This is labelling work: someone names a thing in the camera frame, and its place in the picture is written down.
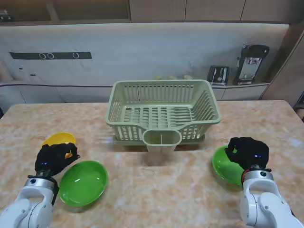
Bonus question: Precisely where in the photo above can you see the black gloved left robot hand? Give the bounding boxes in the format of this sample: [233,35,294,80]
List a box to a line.
[35,142,81,178]

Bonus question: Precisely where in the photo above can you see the pale green plastic dish rack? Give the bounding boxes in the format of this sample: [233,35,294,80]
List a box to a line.
[105,79,222,143]

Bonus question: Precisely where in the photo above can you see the green plastic bowl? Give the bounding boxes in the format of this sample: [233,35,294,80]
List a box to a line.
[58,161,109,207]
[211,145,246,186]

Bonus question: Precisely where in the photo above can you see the dark item on shelf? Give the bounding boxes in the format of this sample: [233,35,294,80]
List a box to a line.
[0,9,15,22]

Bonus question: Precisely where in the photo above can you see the black wall rail strip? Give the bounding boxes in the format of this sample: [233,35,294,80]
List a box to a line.
[9,51,93,60]

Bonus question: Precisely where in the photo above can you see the yellow plastic bowl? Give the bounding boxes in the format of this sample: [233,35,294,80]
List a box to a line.
[42,132,77,159]

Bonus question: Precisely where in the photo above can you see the black silver coffee machine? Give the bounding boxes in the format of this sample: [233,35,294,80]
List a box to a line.
[232,43,270,86]

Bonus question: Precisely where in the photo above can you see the pale green cutlery holder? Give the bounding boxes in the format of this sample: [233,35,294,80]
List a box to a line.
[142,129,182,152]

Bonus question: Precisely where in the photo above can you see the black toaster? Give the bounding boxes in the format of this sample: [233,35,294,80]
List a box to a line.
[207,65,230,86]

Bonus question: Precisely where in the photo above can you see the white low counter cabinet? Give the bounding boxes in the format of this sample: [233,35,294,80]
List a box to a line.
[0,80,270,104]

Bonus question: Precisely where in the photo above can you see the wooden wall cabinets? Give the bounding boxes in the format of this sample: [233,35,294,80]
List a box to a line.
[0,0,304,24]

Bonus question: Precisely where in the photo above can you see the thin black counter cable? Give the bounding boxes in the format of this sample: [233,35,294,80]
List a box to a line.
[0,80,113,89]

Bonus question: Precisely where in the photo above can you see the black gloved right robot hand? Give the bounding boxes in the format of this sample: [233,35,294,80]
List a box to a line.
[225,137,270,171]

